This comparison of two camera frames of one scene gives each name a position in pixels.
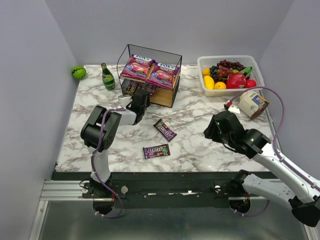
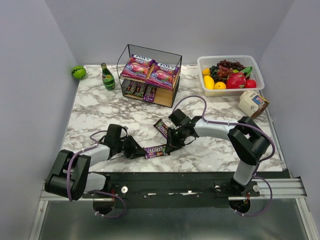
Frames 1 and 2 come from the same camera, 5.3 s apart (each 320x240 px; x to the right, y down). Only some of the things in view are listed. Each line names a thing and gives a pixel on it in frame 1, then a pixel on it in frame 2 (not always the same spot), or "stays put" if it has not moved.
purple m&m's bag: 167,134 stays put
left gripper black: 141,99 -> 127,148
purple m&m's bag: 131,88 stays put
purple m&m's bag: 156,151 stays put
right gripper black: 215,127 -> 175,136
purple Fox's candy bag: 137,67 stays put
